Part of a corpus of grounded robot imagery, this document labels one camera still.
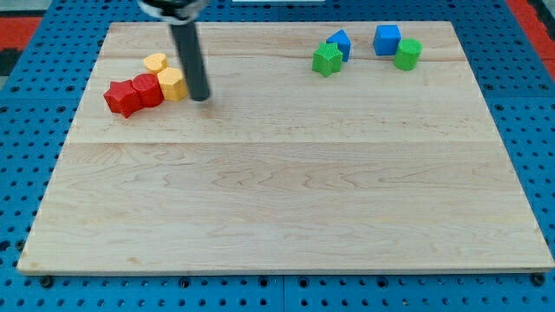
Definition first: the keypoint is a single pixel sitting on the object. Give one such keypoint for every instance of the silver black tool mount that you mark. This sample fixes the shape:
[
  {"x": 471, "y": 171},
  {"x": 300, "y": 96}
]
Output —
[{"x": 173, "y": 11}]

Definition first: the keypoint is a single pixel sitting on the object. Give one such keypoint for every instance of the blue cube block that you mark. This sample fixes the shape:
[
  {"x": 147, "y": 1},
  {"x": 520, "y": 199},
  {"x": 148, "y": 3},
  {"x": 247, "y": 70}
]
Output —
[{"x": 386, "y": 39}]

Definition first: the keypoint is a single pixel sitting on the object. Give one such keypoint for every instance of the red cylinder block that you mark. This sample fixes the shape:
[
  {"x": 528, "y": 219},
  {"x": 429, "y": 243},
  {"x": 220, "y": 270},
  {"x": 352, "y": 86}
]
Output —
[{"x": 148, "y": 89}]

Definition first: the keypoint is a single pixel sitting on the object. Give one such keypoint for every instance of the green cylinder block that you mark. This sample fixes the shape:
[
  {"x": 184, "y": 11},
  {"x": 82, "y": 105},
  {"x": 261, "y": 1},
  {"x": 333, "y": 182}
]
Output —
[{"x": 407, "y": 54}]

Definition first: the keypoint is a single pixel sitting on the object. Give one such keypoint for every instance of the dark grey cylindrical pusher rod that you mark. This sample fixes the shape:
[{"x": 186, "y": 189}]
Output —
[{"x": 187, "y": 43}]

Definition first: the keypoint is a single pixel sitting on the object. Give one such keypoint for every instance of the yellow hexagon block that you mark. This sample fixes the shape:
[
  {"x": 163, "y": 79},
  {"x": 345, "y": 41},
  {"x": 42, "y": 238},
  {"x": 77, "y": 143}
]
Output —
[{"x": 172, "y": 84}]

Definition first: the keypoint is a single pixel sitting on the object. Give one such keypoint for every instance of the green star block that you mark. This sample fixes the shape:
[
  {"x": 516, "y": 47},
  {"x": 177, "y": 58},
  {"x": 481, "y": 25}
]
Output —
[{"x": 327, "y": 59}]

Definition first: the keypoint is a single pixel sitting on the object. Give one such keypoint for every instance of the light wooden board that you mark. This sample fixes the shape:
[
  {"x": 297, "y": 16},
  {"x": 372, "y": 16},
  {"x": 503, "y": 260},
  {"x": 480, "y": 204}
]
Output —
[{"x": 371, "y": 170}]

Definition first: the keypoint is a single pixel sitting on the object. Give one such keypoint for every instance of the yellow heart block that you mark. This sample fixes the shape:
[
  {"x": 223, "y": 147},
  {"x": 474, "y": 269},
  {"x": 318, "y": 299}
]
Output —
[{"x": 155, "y": 63}]

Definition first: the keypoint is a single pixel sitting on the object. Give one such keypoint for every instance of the blue triangle block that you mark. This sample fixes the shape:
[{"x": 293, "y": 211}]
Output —
[{"x": 343, "y": 43}]

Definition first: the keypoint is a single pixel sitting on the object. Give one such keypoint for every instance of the red star block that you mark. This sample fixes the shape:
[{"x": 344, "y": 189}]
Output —
[{"x": 122, "y": 98}]

